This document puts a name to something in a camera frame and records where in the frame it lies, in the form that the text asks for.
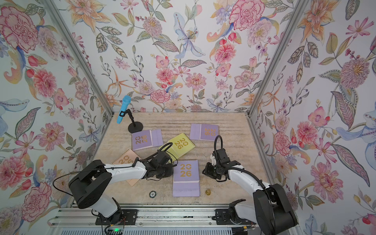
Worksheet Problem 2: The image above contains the black microphone stand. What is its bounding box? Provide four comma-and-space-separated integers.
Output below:
126, 109, 144, 133

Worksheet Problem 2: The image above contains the purple calendar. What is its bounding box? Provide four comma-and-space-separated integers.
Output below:
172, 160, 200, 197
190, 123, 219, 142
132, 129, 163, 151

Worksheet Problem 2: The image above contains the corner aluminium profile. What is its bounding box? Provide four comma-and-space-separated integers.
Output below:
248, 0, 307, 116
43, 0, 115, 116

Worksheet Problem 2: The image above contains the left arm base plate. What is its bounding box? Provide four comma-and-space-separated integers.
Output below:
95, 209, 139, 226

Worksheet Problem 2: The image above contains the left corner aluminium profile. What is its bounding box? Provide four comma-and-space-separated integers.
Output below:
43, 0, 115, 116

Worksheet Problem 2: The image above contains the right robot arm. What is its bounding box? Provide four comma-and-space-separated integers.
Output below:
203, 148, 298, 235

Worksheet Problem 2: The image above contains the pink calendar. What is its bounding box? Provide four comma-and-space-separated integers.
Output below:
111, 149, 145, 187

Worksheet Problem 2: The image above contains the aluminium rail frame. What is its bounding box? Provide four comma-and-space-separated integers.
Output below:
47, 204, 262, 235

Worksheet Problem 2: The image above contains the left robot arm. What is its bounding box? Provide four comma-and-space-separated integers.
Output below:
69, 150, 174, 224

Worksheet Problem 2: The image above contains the blue microphone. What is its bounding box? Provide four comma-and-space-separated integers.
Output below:
117, 96, 131, 124

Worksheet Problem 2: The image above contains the yellow-green calendar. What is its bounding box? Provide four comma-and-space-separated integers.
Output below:
165, 133, 195, 162

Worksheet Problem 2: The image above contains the right corner aluminium profile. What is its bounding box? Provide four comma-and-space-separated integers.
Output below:
248, 0, 307, 116

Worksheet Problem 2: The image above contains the purple calendar front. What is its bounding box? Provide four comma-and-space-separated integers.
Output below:
172, 160, 200, 197

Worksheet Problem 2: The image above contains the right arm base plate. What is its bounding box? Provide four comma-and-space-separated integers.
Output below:
211, 208, 256, 226

